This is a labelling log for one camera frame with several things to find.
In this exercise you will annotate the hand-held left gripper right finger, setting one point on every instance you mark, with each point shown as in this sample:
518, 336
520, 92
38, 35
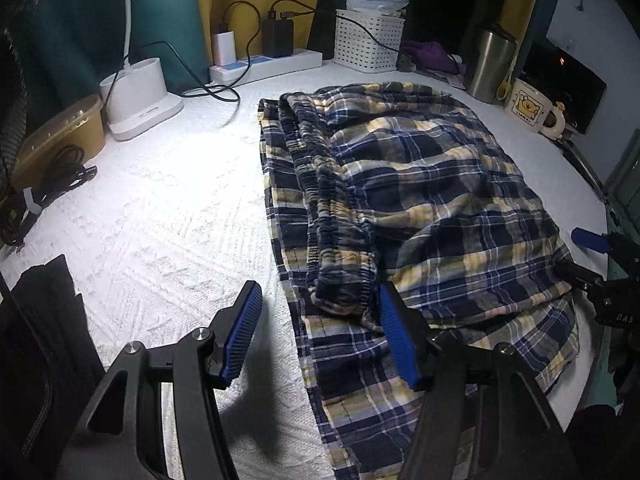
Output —
400, 340

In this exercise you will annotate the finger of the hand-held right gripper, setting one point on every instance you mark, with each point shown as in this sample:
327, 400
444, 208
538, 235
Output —
590, 240
580, 275

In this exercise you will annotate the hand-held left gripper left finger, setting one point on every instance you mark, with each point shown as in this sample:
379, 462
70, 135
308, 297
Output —
240, 340

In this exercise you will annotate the plaid pants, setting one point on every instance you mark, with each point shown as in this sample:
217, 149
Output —
425, 185

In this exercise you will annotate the white cartoon mug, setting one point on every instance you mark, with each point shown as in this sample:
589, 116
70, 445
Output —
530, 107

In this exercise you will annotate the dark monitor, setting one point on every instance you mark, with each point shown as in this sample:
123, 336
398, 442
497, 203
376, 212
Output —
565, 85

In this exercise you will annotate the black clothing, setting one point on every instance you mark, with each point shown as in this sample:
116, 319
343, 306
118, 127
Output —
40, 335

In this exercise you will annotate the steel tumbler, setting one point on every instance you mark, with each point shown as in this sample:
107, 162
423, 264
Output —
492, 65

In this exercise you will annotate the purple cloth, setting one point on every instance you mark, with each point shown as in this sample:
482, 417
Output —
430, 57

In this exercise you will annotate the white desk lamp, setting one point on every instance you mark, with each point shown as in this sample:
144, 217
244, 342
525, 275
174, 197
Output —
140, 95

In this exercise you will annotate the brown plastic food container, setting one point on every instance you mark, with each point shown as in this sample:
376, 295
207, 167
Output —
60, 130

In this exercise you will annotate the white power strip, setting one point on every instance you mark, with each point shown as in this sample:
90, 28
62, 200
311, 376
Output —
280, 62

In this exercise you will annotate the white charger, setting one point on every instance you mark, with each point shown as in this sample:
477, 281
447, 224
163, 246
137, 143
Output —
224, 50

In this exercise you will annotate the white plastic basket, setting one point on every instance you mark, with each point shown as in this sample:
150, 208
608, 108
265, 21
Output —
367, 42

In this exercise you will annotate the black charger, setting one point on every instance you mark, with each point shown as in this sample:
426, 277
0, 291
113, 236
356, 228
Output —
277, 37

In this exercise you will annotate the black mesh chair back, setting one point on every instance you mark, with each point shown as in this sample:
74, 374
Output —
12, 110

